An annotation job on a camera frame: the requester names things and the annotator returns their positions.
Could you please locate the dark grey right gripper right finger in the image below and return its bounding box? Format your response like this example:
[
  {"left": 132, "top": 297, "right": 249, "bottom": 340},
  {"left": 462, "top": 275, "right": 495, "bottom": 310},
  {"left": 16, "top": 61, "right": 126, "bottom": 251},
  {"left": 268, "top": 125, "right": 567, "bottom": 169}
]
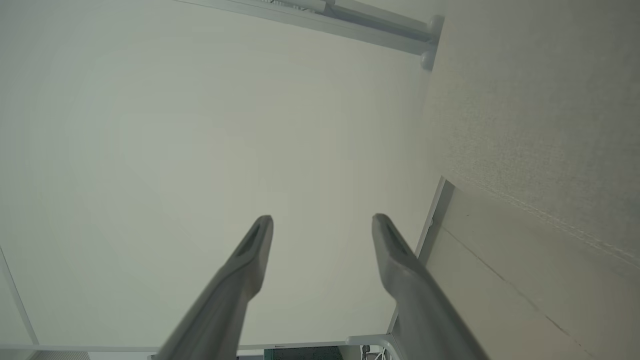
[{"left": 371, "top": 213, "right": 489, "bottom": 360}]

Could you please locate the white partition panel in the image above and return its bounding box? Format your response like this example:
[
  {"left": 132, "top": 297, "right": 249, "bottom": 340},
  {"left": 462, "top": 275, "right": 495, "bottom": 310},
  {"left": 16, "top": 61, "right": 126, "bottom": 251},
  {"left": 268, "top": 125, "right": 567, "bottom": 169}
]
[{"left": 0, "top": 0, "right": 443, "bottom": 351}]

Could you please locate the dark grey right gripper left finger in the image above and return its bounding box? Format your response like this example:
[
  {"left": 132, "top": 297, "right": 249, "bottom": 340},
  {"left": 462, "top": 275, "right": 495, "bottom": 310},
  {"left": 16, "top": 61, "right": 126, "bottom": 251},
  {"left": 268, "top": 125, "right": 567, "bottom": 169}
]
[{"left": 157, "top": 215, "right": 274, "bottom": 360}]

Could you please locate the dark green box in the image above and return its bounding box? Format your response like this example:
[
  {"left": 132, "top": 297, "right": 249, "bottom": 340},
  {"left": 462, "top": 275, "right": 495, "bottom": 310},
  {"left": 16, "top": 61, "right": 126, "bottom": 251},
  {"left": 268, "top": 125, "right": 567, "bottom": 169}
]
[{"left": 264, "top": 347, "right": 342, "bottom": 360}]

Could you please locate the white frame rail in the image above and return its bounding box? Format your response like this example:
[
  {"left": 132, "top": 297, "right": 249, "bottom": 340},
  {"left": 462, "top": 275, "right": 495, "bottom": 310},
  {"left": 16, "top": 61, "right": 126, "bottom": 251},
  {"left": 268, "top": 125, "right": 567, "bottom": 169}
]
[{"left": 175, "top": 0, "right": 446, "bottom": 71}]

